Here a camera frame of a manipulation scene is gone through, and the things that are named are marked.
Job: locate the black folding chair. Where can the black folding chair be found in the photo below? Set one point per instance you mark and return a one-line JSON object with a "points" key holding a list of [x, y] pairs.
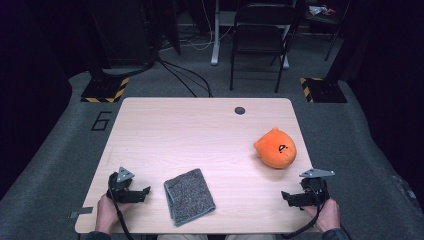
{"points": [[261, 36]]}

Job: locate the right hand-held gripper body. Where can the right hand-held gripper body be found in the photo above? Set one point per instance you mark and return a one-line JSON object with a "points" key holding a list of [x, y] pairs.
{"points": [[315, 173]]}

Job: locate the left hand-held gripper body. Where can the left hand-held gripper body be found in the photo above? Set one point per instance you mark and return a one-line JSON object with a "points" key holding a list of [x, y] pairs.
{"points": [[121, 175]]}

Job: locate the dark cabinet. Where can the dark cabinet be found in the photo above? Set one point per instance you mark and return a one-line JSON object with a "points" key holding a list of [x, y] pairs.
{"points": [[123, 30]]}

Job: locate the dark round table grommet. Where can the dark round table grommet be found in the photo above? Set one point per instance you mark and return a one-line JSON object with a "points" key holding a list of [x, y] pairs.
{"points": [[239, 110]]}

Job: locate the white desk leg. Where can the white desk leg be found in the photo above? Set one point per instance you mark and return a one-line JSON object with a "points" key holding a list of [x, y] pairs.
{"points": [[216, 40]]}

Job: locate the striped black stand base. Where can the striped black stand base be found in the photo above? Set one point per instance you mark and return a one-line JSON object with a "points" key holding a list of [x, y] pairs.
{"points": [[103, 90], [325, 90]]}

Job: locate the grey towel cloth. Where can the grey towel cloth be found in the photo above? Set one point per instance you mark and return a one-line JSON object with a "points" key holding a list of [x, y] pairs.
{"points": [[189, 196]]}

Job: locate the person's left hand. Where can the person's left hand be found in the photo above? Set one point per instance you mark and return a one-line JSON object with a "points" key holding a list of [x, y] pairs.
{"points": [[106, 215]]}

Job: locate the person's right hand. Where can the person's right hand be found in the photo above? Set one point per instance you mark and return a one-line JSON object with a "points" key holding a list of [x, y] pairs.
{"points": [[328, 216]]}

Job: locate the orange plush toy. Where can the orange plush toy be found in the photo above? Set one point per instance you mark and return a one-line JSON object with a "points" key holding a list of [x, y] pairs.
{"points": [[276, 150]]}

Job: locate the grey tape strip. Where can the grey tape strip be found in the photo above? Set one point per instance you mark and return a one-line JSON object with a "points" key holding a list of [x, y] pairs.
{"points": [[81, 212]]}

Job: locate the clutter on dark side table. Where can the clutter on dark side table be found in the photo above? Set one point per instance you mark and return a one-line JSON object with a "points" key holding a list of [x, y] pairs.
{"points": [[320, 10]]}

